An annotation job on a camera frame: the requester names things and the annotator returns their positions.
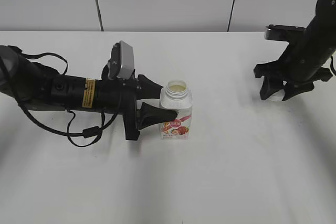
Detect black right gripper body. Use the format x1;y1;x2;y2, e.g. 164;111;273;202
254;37;335;85

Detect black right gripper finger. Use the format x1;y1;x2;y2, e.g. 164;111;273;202
260;76;283;100
282;81;314;101

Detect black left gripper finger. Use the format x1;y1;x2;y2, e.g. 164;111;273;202
137;74;163;95
137;102;177;130

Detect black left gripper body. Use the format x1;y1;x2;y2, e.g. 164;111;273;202
94;74;140;140

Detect white screw cap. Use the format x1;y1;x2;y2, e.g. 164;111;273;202
268;89;285;102

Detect white strawberry yogurt drink bottle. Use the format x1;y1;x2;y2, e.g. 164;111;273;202
159;79;194;140

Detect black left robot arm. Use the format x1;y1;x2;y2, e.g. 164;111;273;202
1;41;177;141

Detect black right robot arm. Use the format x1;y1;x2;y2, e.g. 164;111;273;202
254;0;335;101

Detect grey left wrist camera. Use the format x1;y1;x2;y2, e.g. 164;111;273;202
107;40;135;80

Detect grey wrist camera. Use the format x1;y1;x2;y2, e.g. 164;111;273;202
107;40;135;80
264;24;305;43

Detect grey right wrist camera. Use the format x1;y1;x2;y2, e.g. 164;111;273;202
264;24;305;43

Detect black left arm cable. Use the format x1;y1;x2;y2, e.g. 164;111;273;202
0;47;124;148

